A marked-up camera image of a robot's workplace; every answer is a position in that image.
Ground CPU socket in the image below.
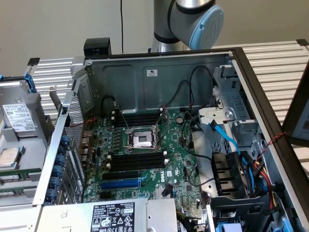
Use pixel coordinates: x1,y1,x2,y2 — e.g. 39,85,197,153
124,127,160,152

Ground thin locking lever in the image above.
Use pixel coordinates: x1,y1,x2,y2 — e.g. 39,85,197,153
117,106,130,129

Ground green motherboard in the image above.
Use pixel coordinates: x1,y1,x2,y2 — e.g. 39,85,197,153
83,108,206,206

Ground open PC case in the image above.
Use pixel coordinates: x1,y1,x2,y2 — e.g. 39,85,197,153
32,47,309,232

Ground long black expansion slot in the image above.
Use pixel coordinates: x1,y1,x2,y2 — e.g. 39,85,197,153
102,170,140,181

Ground blue expansion slot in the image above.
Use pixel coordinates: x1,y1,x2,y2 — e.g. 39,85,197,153
100,175,148,190

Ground silver chipset heat sink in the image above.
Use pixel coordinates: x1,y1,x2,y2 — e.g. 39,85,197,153
154,188,175,199

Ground black fan shroud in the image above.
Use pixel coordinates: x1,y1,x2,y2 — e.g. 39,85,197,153
211,151,249,197

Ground metal disk bay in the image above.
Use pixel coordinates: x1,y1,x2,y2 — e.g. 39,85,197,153
197,64,266,155

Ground black box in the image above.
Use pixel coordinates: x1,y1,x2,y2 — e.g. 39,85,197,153
84,38,112,58

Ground grey disk cage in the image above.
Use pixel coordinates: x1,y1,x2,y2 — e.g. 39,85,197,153
206,193,302,232

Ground grey parts rack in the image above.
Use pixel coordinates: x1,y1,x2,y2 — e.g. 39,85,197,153
0,70,53,206

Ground silver power supply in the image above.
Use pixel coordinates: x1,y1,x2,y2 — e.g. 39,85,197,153
36,198,178,232

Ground blue disk caddy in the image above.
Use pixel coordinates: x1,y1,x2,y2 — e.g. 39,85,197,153
216,222,242,232

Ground silver hard disk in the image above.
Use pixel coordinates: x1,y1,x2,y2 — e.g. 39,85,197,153
0,81,34,137

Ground black framed side panel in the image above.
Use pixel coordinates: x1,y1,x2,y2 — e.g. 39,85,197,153
281,64,309,147

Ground CPU chip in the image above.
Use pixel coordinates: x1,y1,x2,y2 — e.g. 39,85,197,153
0,146,20,169

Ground thin black wire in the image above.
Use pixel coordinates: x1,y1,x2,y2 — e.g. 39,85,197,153
189,66,217,109

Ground black wire with plug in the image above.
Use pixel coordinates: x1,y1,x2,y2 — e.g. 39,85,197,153
101,96,119,114

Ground thick black wire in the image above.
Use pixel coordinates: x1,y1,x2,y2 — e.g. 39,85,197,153
183,115,214,160

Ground blue SATA wire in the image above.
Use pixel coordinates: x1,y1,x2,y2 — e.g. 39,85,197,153
208,120,254,181

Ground red black twisted wire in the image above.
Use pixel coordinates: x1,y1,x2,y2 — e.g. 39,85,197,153
69,116,98,155
255,131,289,162

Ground black camera cable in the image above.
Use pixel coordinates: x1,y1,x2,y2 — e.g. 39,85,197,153
120,0,125,53

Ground silver card bracket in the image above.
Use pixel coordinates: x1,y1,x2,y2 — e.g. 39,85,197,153
48,86,62,114

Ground yellow braided wires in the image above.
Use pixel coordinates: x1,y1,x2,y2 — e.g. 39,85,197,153
177,210,191,224

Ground red yellow power wires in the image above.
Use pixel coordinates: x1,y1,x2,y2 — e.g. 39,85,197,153
251,157,278,216

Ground blue caddy rail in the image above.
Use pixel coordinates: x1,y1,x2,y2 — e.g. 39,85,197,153
23,70,37,94

